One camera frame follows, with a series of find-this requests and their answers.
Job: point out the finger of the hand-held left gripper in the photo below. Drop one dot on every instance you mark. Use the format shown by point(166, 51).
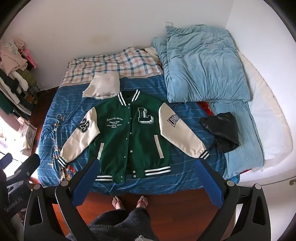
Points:
point(27, 170)
point(5, 160)

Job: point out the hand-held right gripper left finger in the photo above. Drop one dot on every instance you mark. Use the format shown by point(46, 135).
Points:
point(89, 176)

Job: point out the blue striped bed sheet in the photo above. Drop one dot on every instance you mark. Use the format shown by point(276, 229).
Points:
point(185, 162)

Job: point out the white wall socket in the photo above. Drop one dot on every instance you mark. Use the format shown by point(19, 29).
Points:
point(168, 24)

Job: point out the black plastic bag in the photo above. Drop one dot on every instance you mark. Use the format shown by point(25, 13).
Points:
point(225, 129)

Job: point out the person's left foot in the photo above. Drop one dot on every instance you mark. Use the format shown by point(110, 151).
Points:
point(117, 202)

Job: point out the red cloth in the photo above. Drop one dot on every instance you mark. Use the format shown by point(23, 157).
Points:
point(207, 109)

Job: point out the person's foot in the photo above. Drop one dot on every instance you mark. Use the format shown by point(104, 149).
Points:
point(117, 202)
point(142, 201)

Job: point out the light blue duvet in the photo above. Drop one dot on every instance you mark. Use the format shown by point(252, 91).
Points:
point(203, 67)

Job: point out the person's right foot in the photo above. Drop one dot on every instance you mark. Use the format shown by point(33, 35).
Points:
point(142, 201)

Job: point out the green and cream varsity jacket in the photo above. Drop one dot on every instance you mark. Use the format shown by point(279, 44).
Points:
point(129, 139)

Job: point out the printed tote bag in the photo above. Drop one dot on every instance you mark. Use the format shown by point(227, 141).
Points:
point(29, 136)

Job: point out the white mattress pad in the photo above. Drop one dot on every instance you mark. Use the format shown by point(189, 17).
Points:
point(268, 115)

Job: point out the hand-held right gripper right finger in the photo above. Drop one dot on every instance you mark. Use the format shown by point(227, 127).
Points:
point(209, 183)

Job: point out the white fluffy cloth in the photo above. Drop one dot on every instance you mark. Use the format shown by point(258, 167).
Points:
point(104, 84)

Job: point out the person's dark fleece trousers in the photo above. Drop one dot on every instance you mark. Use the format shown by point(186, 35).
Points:
point(124, 227)

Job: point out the plaid quilt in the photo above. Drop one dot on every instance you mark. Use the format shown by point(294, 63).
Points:
point(115, 62)

